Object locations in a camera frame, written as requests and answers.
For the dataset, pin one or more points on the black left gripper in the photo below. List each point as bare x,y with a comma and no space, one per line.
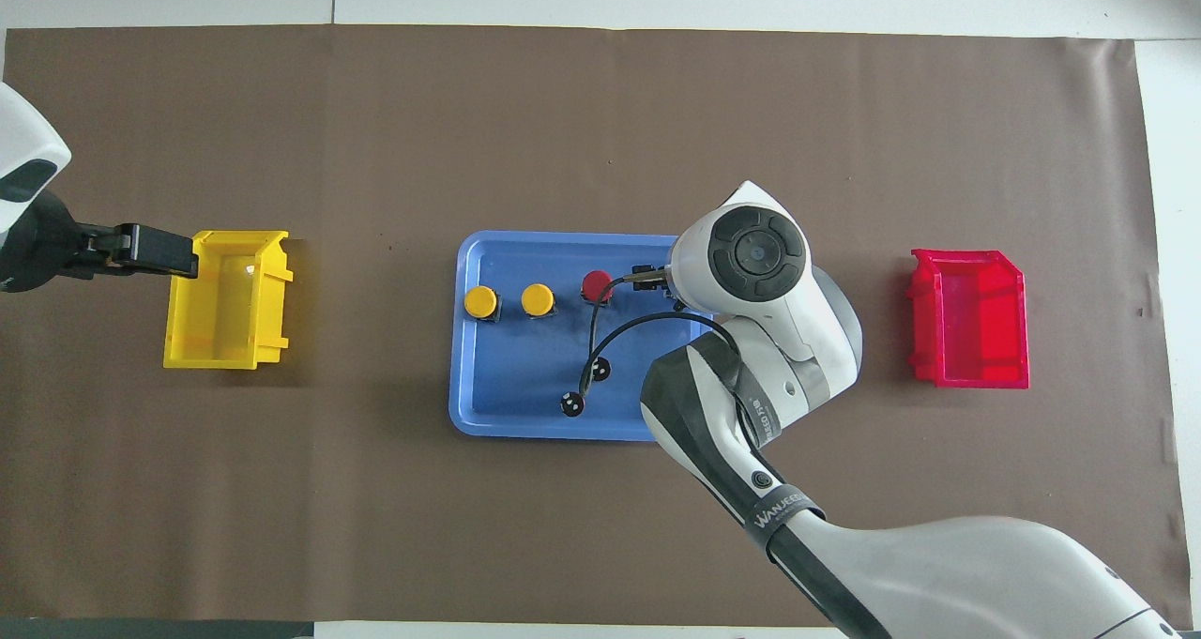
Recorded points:
42,250

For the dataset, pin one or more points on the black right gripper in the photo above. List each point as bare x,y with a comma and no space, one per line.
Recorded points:
653,278

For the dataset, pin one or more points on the red push button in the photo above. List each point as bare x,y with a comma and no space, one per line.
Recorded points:
596,286

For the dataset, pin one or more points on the yellow push button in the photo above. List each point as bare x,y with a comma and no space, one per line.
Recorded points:
480,301
538,299

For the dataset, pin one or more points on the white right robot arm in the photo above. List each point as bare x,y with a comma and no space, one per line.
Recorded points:
798,320

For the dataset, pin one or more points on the yellow plastic bin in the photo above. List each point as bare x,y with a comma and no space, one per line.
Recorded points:
225,311

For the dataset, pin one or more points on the black cylindrical capacitor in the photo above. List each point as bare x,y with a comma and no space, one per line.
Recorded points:
600,370
572,403

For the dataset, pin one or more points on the brown paper mat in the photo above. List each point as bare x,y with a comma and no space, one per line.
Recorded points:
600,132

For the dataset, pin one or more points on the blue plastic tray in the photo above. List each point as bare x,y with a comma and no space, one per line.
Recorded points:
516,376

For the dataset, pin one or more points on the red plastic bin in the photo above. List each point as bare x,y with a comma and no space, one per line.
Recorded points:
976,329

